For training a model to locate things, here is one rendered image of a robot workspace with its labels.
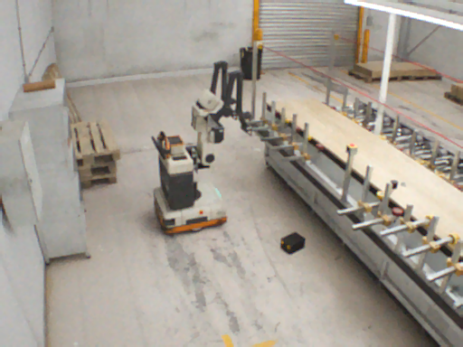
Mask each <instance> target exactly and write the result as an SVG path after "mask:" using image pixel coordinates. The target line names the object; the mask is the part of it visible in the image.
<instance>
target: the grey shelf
mask: <svg viewBox="0 0 463 347"><path fill-rule="evenodd" d="M55 85H56V88H51V89H41V90H36V91H30V92H24V91H23V84H22V87H21V88H20V90H19V92H18V94H17V96H16V99H15V101H14V104H13V105H12V107H11V109H10V111H9V115H10V118H11V119H18V118H22V117H27V119H28V127H29V129H30V137H31V140H32V144H33V152H34V156H35V163H36V167H37V171H38V174H39V177H40V185H41V188H42V192H43V197H42V211H41V218H40V223H39V222H38V224H35V226H36V229H37V232H38V236H39V240H40V242H41V246H42V249H43V254H44V256H45V260H46V266H48V265H50V264H51V261H50V260H49V258H55V257H63V256H67V255H71V254H74V255H75V254H80V253H83V252H84V249H85V254H86V258H90V251H89V249H88V245H87V238H86V221H85V212H86V211H85V208H84V202H83V199H82V193H81V189H80V175H79V170H78V166H77V161H76V156H75V151H74V146H73V144H74V142H73V141H74V140H73V137H72V132H71V119H70V114H69V105H68V100H67V96H66V95H67V91H66V87H65V78H61V79H59V80H55ZM64 92H65V93H64ZM65 96H66V97H65ZM63 98H64V100H63ZM63 102H64V105H63ZM66 106H67V107H66ZM68 120H69V121H68ZM69 122H70V123H69ZM68 129H69V131H68ZM68 133H69V135H68ZM67 137H68V138H70V140H71V143H70V151H69V147H68V142H67ZM62 142H63V143H62ZM63 145H64V148H63ZM64 149H65V151H64ZM66 151H67V152H66ZM64 154H65V157H64ZM73 157H74V158H73ZM65 158H66V161H65ZM68 160H69V161H68ZM66 163H67V165H66ZM75 165H76V166H75ZM73 166H74V168H73ZM67 167H68V169H67ZM76 169H77V170H76ZM74 170H75V172H74ZM87 251H88V252H87ZM87 253H88V254H87Z"/></svg>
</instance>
